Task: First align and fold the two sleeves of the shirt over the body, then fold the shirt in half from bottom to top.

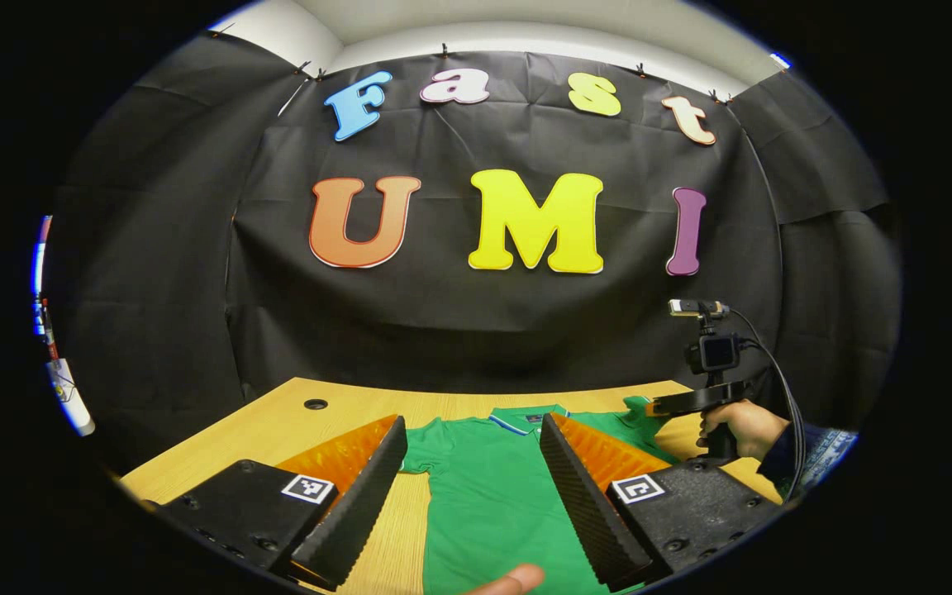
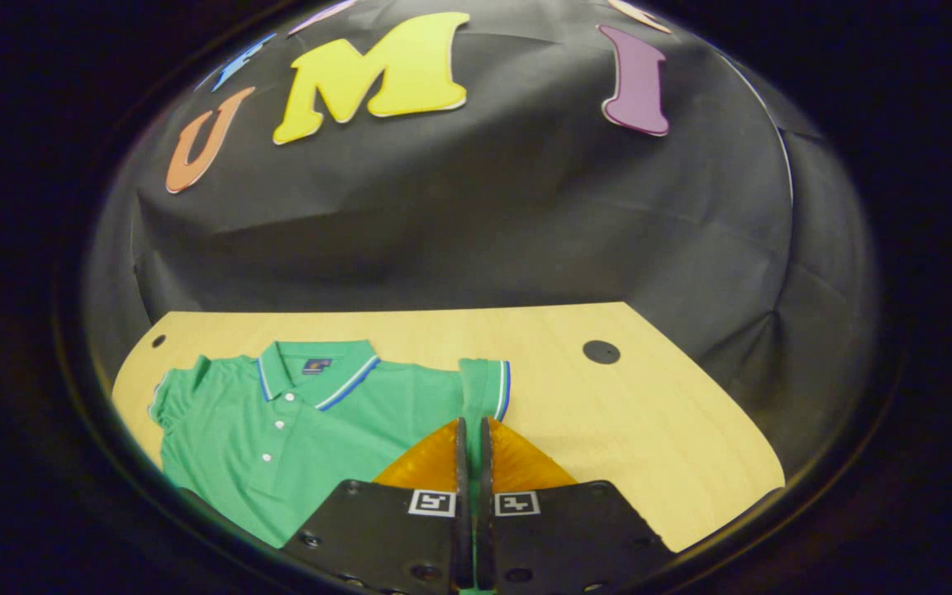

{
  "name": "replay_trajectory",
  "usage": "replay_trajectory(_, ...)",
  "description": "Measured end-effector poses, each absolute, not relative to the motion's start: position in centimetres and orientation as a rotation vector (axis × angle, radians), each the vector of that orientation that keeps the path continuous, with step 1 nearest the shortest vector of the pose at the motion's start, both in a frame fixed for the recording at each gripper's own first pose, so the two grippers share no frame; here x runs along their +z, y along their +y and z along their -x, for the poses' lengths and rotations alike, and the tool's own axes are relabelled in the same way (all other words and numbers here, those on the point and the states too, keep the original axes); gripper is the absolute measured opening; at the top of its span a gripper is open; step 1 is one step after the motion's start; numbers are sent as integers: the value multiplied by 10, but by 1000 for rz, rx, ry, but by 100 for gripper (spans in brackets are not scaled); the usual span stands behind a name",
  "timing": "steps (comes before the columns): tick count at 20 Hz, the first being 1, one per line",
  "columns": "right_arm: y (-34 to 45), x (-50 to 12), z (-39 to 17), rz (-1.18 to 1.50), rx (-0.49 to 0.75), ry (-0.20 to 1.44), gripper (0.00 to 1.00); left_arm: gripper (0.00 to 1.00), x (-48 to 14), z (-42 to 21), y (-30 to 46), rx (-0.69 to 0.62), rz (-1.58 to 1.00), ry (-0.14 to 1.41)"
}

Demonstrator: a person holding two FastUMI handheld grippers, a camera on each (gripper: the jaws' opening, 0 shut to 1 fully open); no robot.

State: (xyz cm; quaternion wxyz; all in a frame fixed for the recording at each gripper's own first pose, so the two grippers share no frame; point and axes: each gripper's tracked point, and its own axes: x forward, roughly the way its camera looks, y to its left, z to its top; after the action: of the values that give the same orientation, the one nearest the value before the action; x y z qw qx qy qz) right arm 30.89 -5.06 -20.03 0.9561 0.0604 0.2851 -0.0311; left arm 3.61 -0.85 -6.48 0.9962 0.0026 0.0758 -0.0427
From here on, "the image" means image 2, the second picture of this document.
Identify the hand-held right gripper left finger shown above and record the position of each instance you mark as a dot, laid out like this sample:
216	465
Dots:
462	471

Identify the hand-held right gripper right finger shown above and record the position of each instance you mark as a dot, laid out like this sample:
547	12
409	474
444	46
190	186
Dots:
484	471

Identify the green T-shirt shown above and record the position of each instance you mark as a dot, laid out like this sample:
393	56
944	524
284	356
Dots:
319	446

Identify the black backdrop cloth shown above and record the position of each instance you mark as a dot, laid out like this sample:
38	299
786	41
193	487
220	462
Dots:
484	231

